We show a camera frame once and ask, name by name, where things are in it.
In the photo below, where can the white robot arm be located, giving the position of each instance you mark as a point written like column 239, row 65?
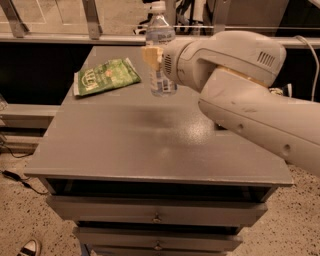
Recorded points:
column 232, row 71

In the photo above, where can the clear plastic water bottle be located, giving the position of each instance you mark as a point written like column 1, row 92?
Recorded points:
column 159, row 33

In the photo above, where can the blue chip bag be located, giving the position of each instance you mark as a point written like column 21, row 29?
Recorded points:
column 282, row 91

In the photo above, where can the grey drawer cabinet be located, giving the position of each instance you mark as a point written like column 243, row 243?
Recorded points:
column 129, row 144

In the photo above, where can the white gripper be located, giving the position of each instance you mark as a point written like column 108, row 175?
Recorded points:
column 170, row 61

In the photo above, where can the lower grey drawer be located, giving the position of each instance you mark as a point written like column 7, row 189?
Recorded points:
column 157, row 239

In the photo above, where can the upper grey drawer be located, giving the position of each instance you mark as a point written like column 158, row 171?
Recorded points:
column 155, row 211

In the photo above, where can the black and white shoe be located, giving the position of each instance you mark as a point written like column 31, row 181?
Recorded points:
column 31, row 248

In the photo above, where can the grey drawer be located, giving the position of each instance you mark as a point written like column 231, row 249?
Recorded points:
column 155, row 211
column 157, row 239

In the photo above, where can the black office chair base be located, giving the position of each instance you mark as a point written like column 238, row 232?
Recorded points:
column 185, row 15

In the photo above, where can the metal railing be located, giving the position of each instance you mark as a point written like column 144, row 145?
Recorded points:
column 96, row 21

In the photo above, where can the green chip bag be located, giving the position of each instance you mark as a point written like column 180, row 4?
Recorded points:
column 114, row 74

